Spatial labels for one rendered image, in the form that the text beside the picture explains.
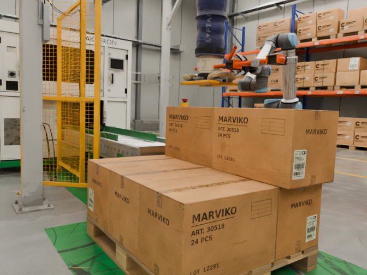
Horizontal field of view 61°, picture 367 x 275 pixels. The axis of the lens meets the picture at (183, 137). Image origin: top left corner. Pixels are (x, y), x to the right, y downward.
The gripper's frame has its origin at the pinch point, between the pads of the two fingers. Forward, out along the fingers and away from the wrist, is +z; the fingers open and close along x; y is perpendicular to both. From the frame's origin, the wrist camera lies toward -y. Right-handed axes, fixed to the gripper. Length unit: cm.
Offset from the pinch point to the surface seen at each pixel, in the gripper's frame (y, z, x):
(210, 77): 12.6, 11.0, -8.7
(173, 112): 45, 19, -34
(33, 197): 142, 99, -114
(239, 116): -26.7, 22.0, -34.7
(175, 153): 41, 19, -66
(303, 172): -64, 12, -62
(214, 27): 17.4, 4.7, 27.0
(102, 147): 153, 31, -74
